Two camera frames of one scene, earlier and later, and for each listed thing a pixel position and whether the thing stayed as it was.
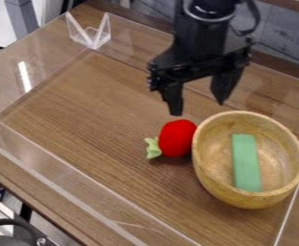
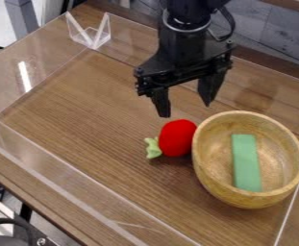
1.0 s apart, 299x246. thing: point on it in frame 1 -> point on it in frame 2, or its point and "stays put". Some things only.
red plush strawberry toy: [175, 139] stays put
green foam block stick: [249, 178] stays put
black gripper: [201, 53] -> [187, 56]
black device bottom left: [26, 233] stays put
